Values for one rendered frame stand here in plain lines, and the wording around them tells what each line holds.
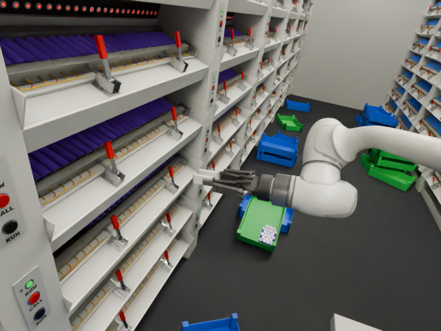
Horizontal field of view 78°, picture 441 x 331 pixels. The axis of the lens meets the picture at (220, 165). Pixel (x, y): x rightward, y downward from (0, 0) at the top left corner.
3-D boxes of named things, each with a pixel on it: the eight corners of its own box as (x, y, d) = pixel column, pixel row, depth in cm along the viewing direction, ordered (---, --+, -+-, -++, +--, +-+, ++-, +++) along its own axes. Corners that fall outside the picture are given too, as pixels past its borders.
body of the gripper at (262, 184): (268, 208, 74) (236, 201, 77) (274, 192, 81) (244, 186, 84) (270, 184, 71) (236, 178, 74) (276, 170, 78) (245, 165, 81)
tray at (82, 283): (193, 180, 106) (203, 162, 100) (64, 322, 55) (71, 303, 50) (151, 150, 106) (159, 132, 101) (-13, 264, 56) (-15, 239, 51)
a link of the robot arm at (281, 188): (293, 197, 80) (273, 194, 82) (296, 170, 76) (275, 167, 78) (289, 215, 72) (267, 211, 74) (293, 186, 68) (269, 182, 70)
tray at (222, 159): (237, 152, 174) (249, 136, 166) (198, 205, 123) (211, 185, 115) (211, 134, 174) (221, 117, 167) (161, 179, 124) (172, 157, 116)
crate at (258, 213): (273, 252, 138) (275, 246, 132) (235, 238, 143) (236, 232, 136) (287, 205, 156) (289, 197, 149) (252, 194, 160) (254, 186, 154)
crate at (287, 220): (292, 213, 168) (295, 203, 164) (287, 234, 151) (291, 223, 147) (245, 198, 175) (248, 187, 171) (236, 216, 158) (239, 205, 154)
